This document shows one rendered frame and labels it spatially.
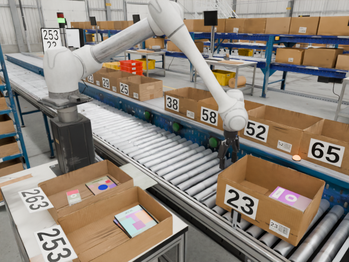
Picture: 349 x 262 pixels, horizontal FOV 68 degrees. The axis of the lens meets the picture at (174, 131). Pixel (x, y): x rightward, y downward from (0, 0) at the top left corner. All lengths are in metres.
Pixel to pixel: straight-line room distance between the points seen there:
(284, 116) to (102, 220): 1.32
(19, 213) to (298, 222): 1.23
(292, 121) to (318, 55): 4.21
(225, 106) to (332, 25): 5.17
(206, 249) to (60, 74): 1.58
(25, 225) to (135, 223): 0.49
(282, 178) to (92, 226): 0.94
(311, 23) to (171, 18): 5.27
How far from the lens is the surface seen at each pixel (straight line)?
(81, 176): 1.54
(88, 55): 1.58
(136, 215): 1.23
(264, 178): 1.48
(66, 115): 1.53
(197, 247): 2.17
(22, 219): 1.44
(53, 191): 1.51
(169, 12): 1.28
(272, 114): 1.94
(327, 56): 5.96
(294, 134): 1.58
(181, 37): 1.28
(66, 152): 1.55
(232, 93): 1.32
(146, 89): 2.57
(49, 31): 2.66
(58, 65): 1.45
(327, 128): 1.82
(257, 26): 6.93
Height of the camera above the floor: 1.57
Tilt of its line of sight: 22 degrees down
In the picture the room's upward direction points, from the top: straight up
